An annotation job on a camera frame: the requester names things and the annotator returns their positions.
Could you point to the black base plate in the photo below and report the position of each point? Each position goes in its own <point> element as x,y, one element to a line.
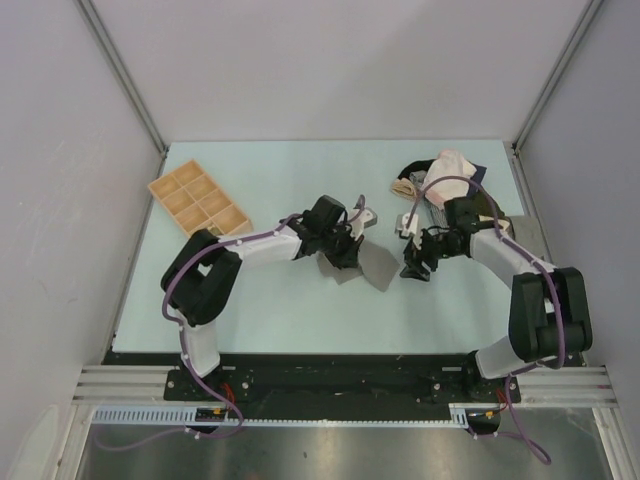
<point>385,382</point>

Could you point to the beige rolled garment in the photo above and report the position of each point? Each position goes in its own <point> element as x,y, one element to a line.
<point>404,188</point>

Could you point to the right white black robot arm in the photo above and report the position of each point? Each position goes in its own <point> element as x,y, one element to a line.
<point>549,317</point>

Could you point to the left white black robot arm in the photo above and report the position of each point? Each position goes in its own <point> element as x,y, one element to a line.
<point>198,283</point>

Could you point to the navy blue garment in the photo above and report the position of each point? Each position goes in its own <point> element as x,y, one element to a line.
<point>480,172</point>

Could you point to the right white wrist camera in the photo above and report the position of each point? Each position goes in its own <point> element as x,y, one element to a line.
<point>407,225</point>

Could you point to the pink white garment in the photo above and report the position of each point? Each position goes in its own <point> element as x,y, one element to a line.
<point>448,165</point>

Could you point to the dark olive garment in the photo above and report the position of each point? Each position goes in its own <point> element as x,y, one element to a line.
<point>487,206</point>

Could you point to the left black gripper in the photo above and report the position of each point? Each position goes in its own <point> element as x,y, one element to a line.
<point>349,258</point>

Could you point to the grey underwear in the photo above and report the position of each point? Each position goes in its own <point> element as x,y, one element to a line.
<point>378,267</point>

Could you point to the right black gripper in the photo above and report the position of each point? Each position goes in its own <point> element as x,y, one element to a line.
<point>413,256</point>

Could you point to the black garment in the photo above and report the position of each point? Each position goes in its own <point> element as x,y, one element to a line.
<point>416,166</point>

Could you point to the wooden compartment tray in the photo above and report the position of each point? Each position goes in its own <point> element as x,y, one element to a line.
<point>195,201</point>

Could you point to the cream beige garment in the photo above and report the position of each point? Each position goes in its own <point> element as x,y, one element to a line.
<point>504,224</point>

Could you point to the white slotted cable duct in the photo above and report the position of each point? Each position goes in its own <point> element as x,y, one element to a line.
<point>209,416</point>

